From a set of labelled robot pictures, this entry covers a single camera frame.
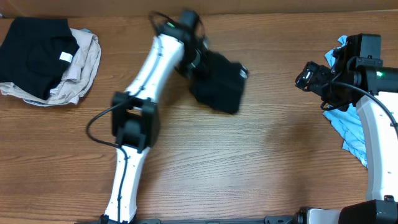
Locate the black t-shirt with logo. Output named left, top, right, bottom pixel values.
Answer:
left=190, top=51, right=249, bottom=114

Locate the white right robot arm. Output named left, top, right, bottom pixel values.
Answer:
left=284, top=33, right=397, bottom=223

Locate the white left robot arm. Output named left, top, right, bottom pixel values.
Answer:
left=100, top=9, right=206, bottom=223

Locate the light blue t-shirt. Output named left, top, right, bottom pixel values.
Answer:
left=322, top=35, right=369, bottom=169

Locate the folded beige garment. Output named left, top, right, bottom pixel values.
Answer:
left=1, top=29, right=101, bottom=107

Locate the folded black shirt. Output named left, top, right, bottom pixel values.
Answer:
left=1, top=17, right=79, bottom=100

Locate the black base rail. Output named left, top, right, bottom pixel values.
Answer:
left=133, top=215, right=295, bottom=224

